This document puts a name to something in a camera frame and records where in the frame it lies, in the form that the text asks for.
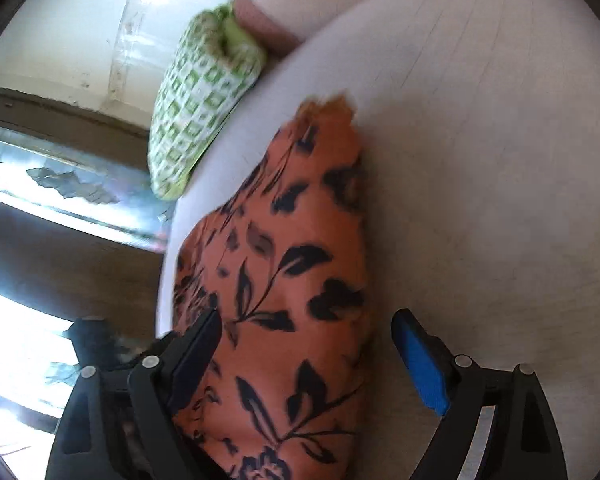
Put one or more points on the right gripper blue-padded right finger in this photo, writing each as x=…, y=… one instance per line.
x=523, y=440

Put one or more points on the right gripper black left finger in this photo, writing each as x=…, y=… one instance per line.
x=118, y=424

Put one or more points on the orange floral blouse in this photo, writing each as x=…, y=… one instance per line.
x=283, y=262

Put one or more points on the stained glass door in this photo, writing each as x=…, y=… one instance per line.
x=81, y=236

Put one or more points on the green patterned pillow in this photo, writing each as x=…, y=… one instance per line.
x=215, y=64

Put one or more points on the quilted pink bedspread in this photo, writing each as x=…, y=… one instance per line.
x=481, y=122

